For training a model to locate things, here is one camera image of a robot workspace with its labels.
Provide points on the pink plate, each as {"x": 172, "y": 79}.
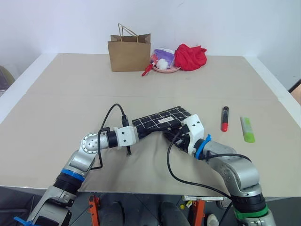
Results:
{"x": 167, "y": 69}

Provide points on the olive grey chair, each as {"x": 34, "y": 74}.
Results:
{"x": 5, "y": 80}

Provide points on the white fluffy pompom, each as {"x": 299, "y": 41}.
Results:
{"x": 162, "y": 63}

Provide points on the crumpled red cloth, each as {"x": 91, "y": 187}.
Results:
{"x": 190, "y": 57}

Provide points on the red marker black cap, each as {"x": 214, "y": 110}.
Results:
{"x": 224, "y": 120}

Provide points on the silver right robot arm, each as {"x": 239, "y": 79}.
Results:
{"x": 235, "y": 169}

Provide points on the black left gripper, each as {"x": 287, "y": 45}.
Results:
{"x": 141, "y": 136}

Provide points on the purple white fabric item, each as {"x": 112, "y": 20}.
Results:
{"x": 164, "y": 54}

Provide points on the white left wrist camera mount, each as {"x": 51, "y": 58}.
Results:
{"x": 125, "y": 137}

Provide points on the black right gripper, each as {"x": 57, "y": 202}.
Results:
{"x": 184, "y": 141}

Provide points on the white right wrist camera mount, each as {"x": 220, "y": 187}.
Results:
{"x": 195, "y": 129}

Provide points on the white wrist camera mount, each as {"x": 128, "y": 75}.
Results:
{"x": 125, "y": 137}
{"x": 195, "y": 129}

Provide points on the brown paper bag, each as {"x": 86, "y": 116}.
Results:
{"x": 129, "y": 56}

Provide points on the thin black left wrist pin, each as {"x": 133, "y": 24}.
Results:
{"x": 129, "y": 150}

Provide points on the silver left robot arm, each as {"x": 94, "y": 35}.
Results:
{"x": 77, "y": 162}

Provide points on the white shoe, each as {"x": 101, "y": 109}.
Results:
{"x": 212, "y": 220}

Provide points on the green highlighter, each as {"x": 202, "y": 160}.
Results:
{"x": 248, "y": 130}

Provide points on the dark box orange edge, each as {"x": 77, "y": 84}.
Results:
{"x": 296, "y": 90}

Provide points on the black white grid pouch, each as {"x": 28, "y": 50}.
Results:
{"x": 162, "y": 118}

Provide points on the orange table clamp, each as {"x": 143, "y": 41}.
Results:
{"x": 94, "y": 209}
{"x": 198, "y": 212}

